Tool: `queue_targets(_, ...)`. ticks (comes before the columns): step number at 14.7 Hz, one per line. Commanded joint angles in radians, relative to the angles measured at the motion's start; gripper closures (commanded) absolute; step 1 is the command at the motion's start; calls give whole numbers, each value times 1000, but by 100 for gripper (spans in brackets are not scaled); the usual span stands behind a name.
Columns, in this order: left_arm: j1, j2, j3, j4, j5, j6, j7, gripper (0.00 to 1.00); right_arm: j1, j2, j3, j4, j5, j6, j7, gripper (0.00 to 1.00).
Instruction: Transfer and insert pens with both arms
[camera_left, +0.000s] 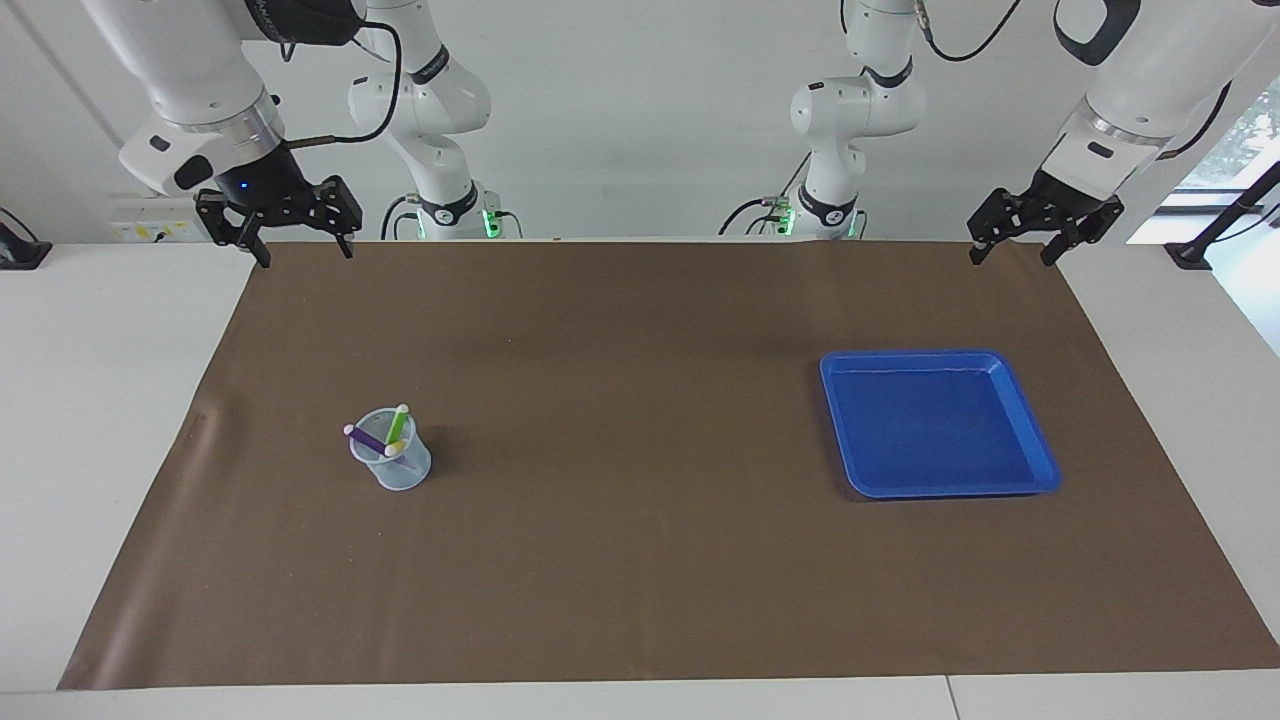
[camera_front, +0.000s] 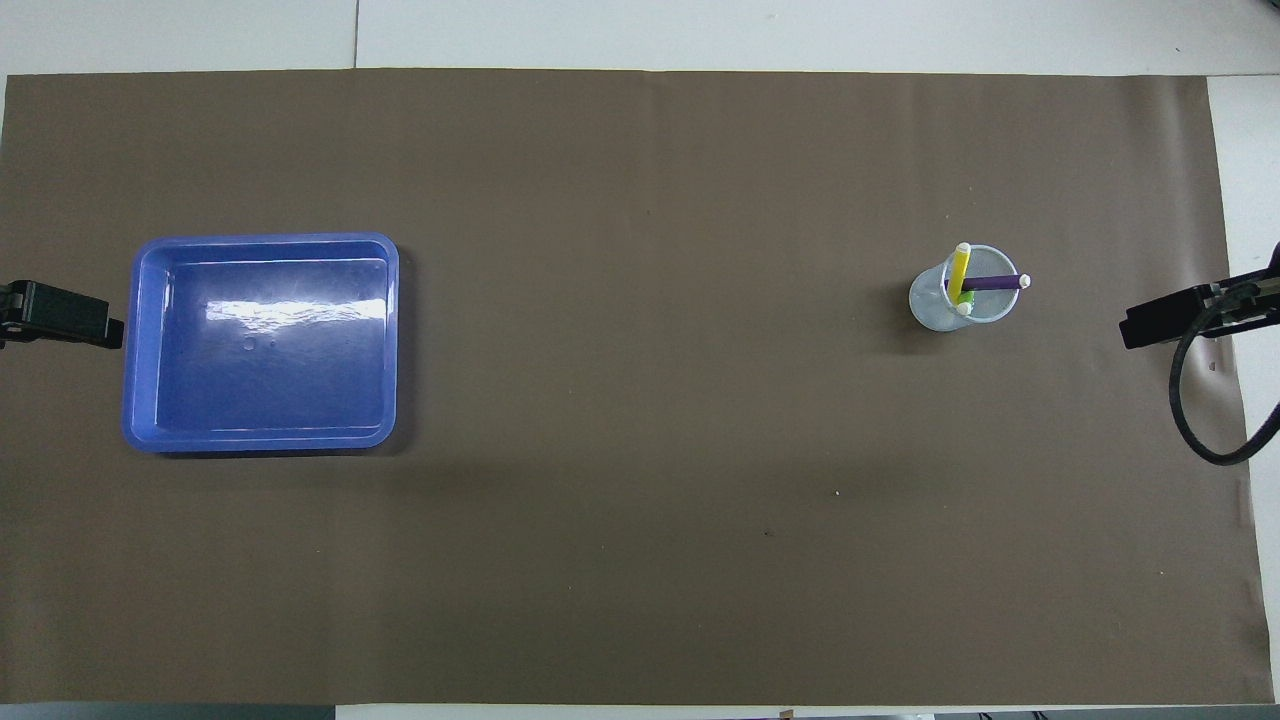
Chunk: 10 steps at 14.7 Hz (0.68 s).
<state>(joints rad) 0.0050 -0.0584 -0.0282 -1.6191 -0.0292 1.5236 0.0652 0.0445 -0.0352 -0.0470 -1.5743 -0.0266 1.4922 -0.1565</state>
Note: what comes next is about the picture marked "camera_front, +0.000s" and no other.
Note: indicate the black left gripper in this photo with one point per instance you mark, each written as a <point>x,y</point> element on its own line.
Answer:
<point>10,315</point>

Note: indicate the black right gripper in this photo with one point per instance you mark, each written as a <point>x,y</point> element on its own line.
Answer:
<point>1250,300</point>

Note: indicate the silver mesh pen cup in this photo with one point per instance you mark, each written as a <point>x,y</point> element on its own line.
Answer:
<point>930,310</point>

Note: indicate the green marker pen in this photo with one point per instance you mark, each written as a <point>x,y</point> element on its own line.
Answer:
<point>966,303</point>

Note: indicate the yellow marker pen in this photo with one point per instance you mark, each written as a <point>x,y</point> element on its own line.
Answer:
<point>960,270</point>

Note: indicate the blue plastic tray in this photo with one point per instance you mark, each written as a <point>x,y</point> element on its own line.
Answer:
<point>290,420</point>

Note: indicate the brown paper table mat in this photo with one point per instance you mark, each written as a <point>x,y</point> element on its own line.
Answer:
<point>640,500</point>

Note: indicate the purple marker pen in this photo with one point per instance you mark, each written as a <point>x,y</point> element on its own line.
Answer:
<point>1000,283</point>

